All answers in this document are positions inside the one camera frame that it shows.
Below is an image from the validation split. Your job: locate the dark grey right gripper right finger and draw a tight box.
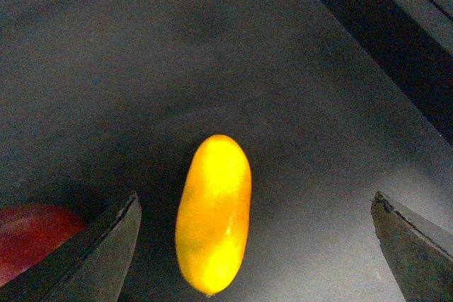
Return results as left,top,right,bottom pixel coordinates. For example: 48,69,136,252
370,191,452,301

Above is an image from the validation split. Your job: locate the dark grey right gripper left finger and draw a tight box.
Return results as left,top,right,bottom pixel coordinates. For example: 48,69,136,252
1,191,142,301

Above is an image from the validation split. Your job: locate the yellow mango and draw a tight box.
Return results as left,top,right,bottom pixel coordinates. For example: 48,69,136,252
175,134,252,296

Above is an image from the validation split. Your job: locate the red apple near gripper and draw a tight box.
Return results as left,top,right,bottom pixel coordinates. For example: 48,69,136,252
1,203,86,286

